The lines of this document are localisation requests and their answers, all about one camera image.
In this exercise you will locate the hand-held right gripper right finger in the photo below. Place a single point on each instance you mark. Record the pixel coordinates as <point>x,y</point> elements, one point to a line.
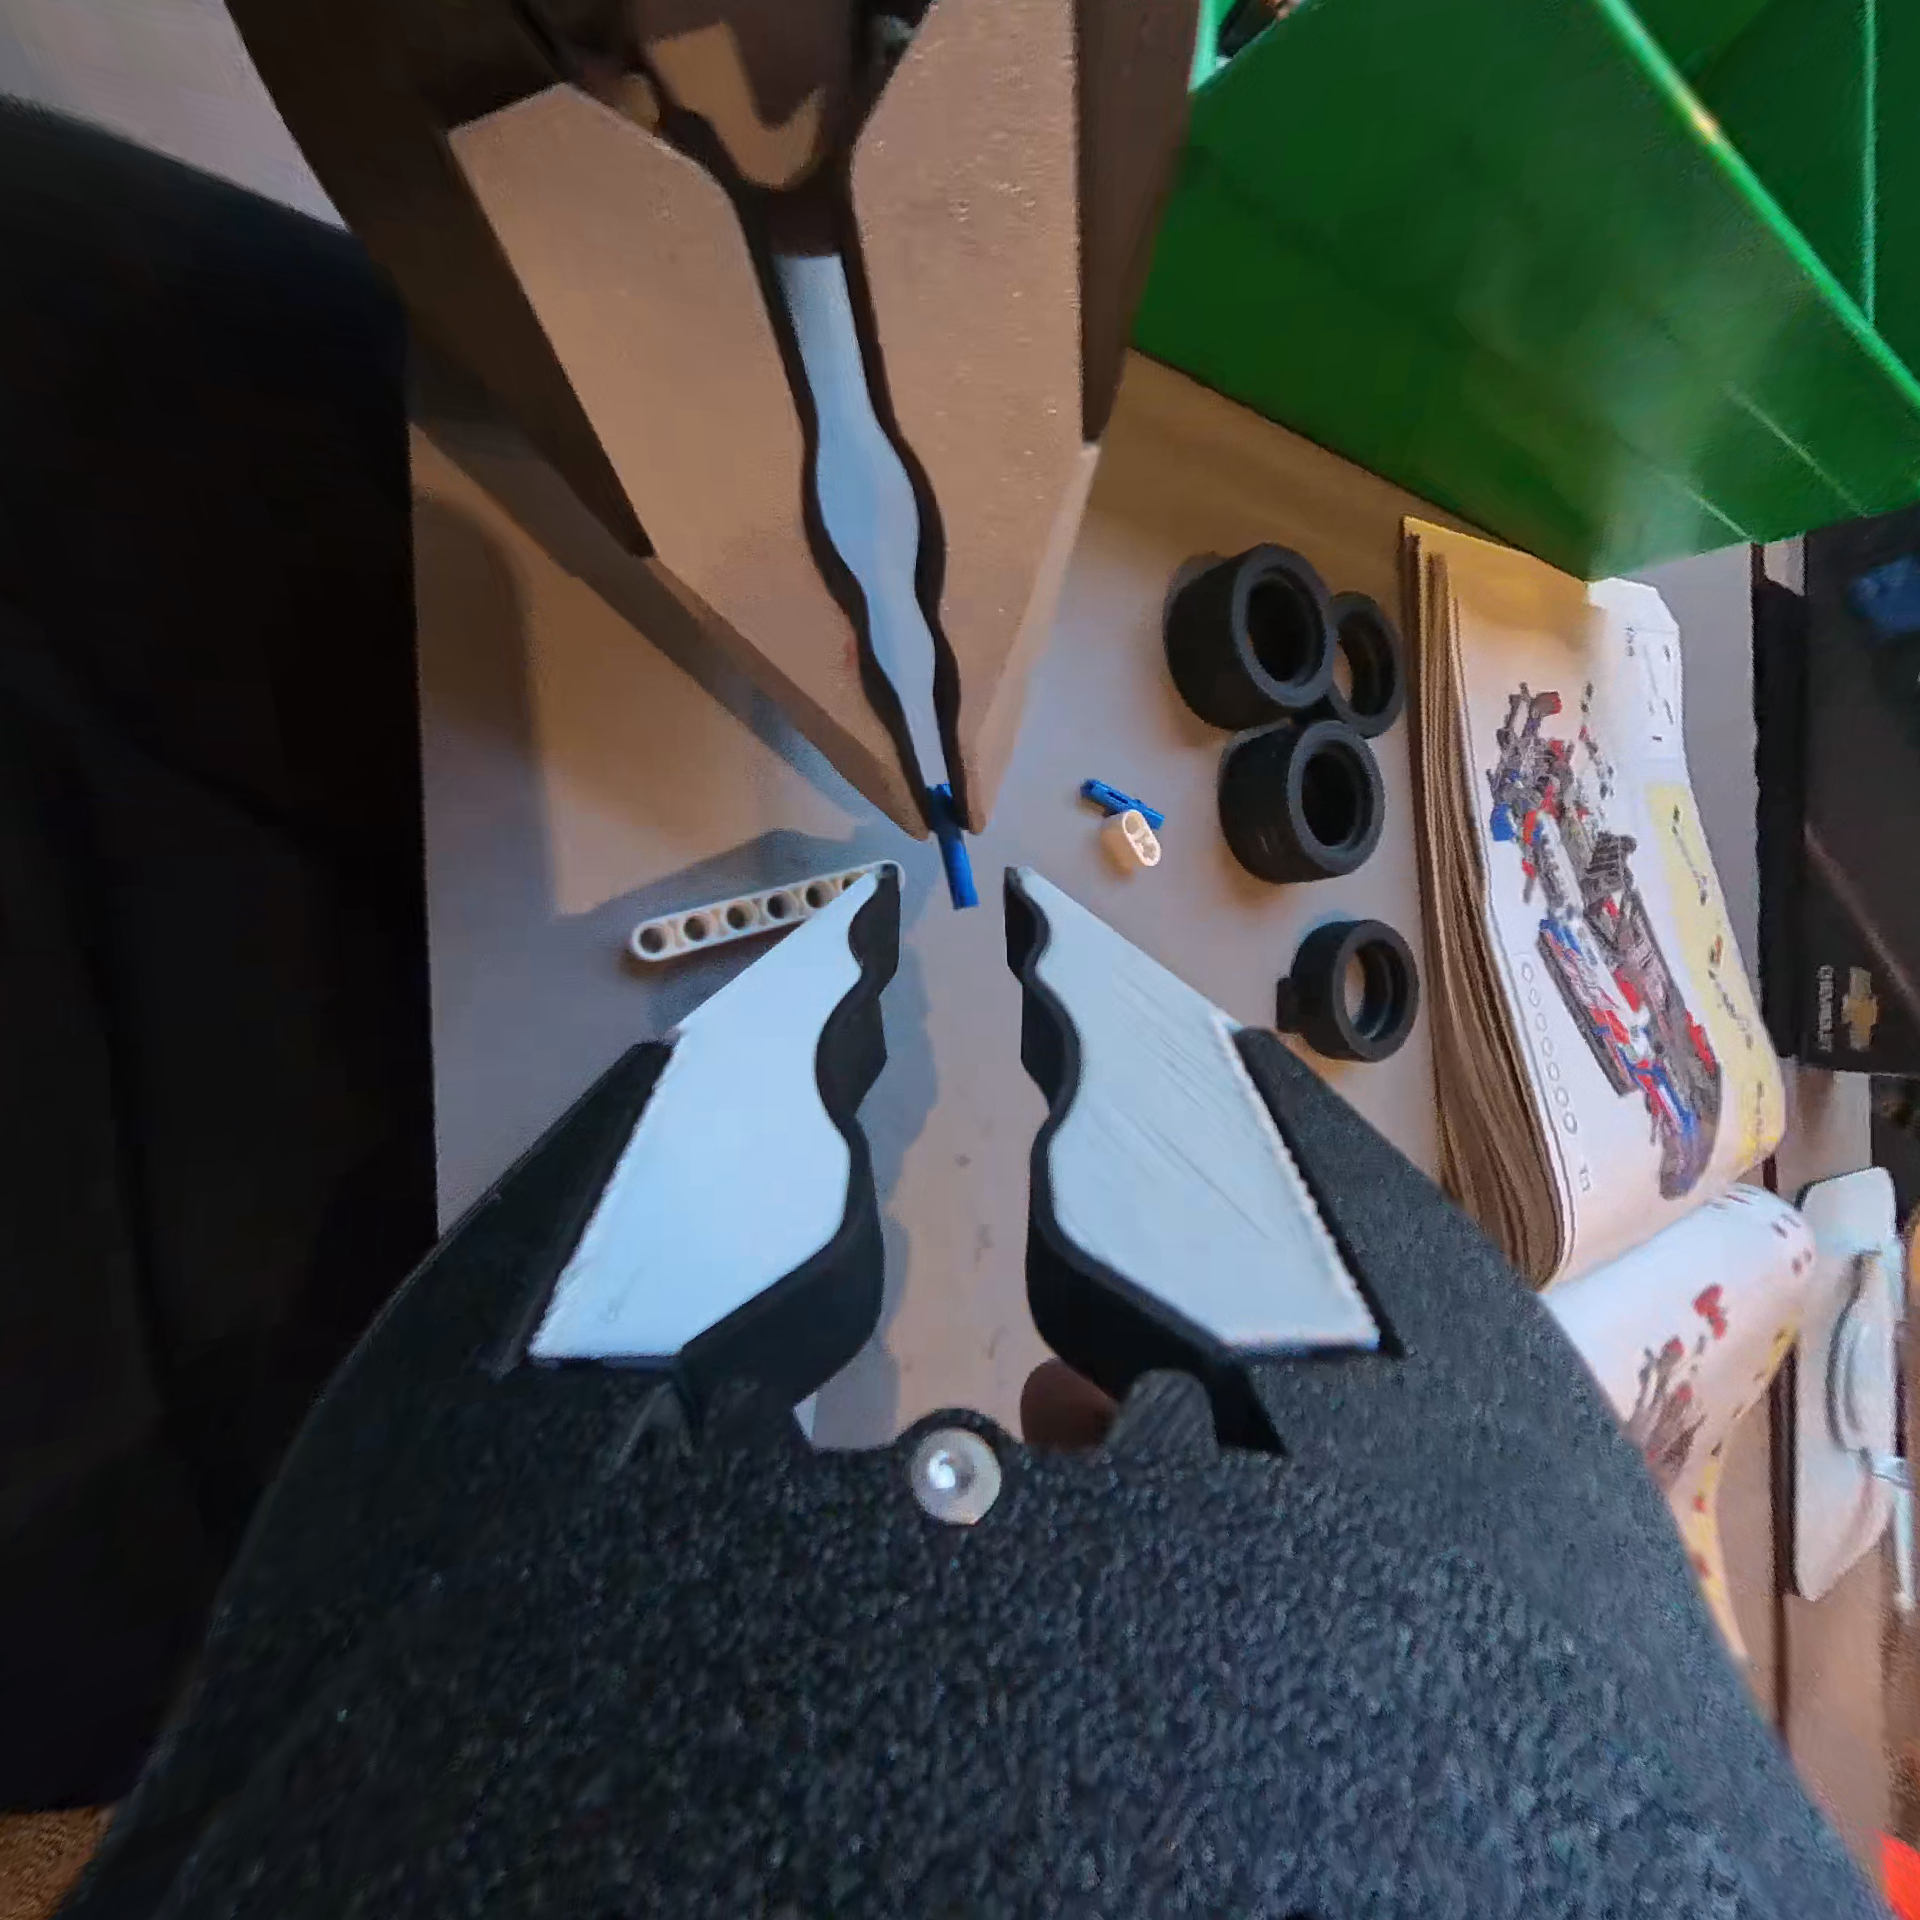
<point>1184,1170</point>

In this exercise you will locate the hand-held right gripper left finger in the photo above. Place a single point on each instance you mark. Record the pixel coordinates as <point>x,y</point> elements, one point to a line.
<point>721,1170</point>

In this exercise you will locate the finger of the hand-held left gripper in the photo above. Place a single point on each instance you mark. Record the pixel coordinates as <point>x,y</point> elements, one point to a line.
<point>661,376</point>
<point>990,301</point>

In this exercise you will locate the white holed brick beam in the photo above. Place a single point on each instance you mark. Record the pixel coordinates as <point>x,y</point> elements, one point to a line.
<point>704,933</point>

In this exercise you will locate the blue plastic connector pin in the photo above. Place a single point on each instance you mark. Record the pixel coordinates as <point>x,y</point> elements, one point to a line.
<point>1102,791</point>
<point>957,862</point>

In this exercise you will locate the grey desk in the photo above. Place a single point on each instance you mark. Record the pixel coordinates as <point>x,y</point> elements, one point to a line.
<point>1110,676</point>

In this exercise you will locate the person's right hand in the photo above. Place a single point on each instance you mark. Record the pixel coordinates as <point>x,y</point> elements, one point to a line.
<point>1065,1402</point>

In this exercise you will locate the black rubber toy tyre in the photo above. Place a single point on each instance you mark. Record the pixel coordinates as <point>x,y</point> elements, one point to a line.
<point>1260,826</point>
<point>1319,1021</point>
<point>1207,661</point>
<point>1388,704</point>

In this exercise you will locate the white small connector piece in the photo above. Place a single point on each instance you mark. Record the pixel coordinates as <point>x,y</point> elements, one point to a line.
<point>1132,845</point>

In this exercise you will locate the open instruction booklet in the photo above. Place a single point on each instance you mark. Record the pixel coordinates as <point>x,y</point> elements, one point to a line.
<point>1575,901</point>

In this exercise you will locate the green plastic bin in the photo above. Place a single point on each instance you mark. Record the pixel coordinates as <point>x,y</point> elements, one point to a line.
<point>1500,271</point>

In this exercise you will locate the person's torso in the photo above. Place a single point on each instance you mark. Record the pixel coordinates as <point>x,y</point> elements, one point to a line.
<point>196,901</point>

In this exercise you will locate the white stand base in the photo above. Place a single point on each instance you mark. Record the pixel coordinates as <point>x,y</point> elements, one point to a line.
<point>1839,1349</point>

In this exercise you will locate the black cardboard box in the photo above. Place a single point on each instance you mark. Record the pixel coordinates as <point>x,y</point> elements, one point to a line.
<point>1846,751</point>

